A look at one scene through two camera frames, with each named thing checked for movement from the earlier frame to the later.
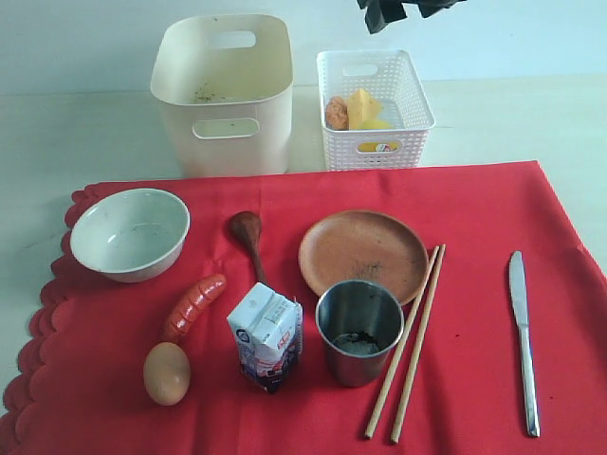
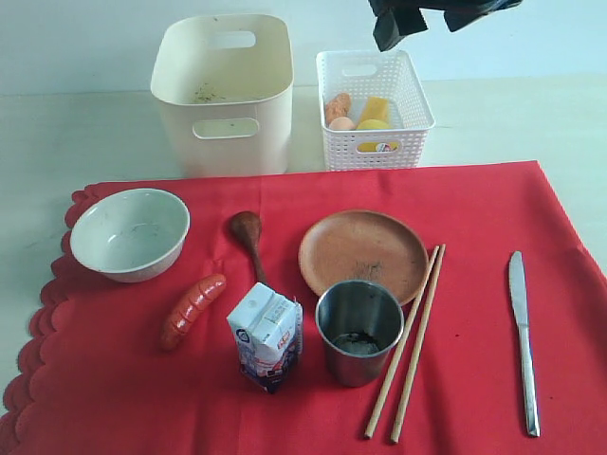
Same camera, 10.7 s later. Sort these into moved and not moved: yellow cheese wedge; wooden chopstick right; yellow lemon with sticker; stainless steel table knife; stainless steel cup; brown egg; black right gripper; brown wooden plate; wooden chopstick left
Moved: brown egg; yellow cheese wedge; black right gripper
Not moved: stainless steel table knife; stainless steel cup; wooden chopstick right; brown wooden plate; wooden chopstick left; yellow lemon with sticker
